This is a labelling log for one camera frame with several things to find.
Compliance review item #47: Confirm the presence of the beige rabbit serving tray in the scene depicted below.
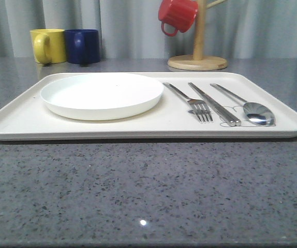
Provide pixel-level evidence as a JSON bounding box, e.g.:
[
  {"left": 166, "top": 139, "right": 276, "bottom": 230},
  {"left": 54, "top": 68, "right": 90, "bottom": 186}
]
[{"left": 0, "top": 72, "right": 297, "bottom": 141}]

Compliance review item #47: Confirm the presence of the white round plate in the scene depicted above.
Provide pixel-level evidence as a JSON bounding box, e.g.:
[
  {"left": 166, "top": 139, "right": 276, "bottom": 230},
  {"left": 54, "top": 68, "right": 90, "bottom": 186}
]
[{"left": 40, "top": 73, "right": 164, "bottom": 121}]

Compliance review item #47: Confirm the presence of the wooden mug tree stand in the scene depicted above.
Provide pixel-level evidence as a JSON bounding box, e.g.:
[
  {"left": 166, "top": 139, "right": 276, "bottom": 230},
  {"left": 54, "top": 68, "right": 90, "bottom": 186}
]
[{"left": 168, "top": 1, "right": 228, "bottom": 71}]

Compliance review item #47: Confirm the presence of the red mug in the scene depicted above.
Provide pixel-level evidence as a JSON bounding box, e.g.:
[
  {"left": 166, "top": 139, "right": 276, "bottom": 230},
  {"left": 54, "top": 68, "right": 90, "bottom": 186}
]
[{"left": 158, "top": 0, "right": 199, "bottom": 37}]

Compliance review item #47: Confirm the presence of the grey curtain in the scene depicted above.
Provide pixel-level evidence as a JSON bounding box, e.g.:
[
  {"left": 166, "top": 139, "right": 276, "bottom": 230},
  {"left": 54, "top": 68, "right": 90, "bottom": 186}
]
[{"left": 0, "top": 1, "right": 297, "bottom": 58}]

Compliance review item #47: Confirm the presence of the dark blue mug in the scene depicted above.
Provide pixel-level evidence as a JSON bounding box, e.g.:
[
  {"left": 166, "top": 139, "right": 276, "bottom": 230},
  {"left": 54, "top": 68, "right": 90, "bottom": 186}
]
[{"left": 64, "top": 29, "right": 100, "bottom": 64}]

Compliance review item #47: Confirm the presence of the yellow mug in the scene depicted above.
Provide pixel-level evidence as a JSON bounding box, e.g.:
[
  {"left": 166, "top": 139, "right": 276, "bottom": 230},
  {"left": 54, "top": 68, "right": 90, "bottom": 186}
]
[{"left": 30, "top": 29, "right": 67, "bottom": 64}]

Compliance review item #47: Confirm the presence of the silver spoon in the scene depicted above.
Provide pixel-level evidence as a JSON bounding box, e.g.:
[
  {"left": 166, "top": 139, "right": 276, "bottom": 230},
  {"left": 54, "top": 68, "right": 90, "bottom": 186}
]
[{"left": 210, "top": 83, "right": 276, "bottom": 127}]

